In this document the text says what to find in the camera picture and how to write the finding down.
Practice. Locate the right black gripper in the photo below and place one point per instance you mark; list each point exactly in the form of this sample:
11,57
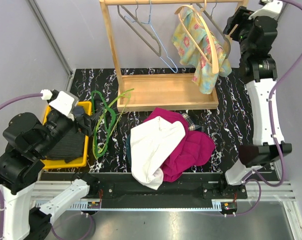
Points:
240,17

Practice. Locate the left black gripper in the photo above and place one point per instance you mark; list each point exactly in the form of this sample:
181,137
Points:
87,126

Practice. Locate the dark green hanger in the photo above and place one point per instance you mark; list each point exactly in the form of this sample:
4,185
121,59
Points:
109,116

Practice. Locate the teal transparent plastic basin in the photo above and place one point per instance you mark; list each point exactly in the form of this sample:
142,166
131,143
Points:
128,149

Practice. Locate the colourful floral shirt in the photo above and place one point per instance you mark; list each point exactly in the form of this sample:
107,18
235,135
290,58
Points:
192,43

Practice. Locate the white garment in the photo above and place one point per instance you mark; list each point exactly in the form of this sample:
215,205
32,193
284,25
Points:
151,143

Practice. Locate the navy plaid skirt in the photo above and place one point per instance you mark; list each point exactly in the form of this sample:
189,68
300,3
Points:
191,125

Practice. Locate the magenta dress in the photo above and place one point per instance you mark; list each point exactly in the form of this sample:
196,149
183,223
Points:
195,149

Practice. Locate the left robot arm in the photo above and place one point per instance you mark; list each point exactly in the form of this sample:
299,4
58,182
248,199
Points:
29,141

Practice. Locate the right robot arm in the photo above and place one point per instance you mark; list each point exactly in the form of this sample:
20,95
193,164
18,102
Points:
255,31

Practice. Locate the light blue hanger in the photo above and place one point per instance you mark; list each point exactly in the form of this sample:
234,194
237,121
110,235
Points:
165,58

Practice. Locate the blue denim cloth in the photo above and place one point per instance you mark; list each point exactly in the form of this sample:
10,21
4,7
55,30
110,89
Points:
79,112

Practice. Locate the dark grey striped cloth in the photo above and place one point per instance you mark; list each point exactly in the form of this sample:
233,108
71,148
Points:
69,148

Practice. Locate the yellow plastic tray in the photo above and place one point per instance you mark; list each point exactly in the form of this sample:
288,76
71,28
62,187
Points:
78,162

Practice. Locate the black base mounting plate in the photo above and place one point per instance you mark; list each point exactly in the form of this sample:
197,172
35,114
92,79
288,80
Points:
190,191

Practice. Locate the wooden clothes rack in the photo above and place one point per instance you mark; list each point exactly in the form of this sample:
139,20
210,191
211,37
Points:
146,92

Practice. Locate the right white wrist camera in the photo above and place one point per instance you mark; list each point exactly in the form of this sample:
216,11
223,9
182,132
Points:
270,9

